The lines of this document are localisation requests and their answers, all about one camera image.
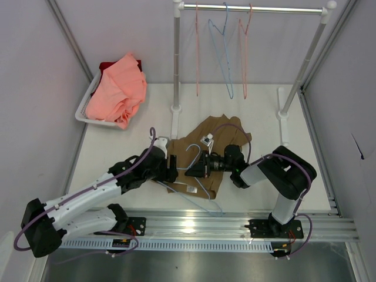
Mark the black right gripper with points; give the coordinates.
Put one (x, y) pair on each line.
(206, 165)

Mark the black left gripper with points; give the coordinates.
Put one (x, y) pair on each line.
(168, 175)

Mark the tan pleated skirt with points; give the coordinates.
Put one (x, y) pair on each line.
(222, 131)

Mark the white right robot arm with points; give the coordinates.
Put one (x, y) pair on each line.
(288, 173)

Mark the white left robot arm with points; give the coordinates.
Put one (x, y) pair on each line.
(47, 225)

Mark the salmon pink garment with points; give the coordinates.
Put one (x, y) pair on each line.
(119, 113)

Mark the white perforated laundry basket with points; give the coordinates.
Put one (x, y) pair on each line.
(80, 114)

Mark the dark red garment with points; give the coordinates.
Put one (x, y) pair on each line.
(121, 80)

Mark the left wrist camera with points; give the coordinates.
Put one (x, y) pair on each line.
(162, 143)

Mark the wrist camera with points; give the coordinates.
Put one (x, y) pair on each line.
(162, 143)
(208, 141)

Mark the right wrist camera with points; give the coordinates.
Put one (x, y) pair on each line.
(208, 141)

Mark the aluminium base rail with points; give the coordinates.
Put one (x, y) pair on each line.
(199, 225)

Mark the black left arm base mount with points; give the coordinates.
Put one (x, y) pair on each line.
(129, 223)

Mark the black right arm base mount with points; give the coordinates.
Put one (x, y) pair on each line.
(271, 229)

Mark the slotted white cable duct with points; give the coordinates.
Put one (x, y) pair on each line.
(242, 246)

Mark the pink wire hanger right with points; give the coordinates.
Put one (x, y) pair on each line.
(243, 47)

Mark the pink wire hanger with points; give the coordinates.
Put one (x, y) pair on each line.
(197, 49)
(243, 47)

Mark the pink wire hanger left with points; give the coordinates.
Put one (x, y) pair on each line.
(197, 49)

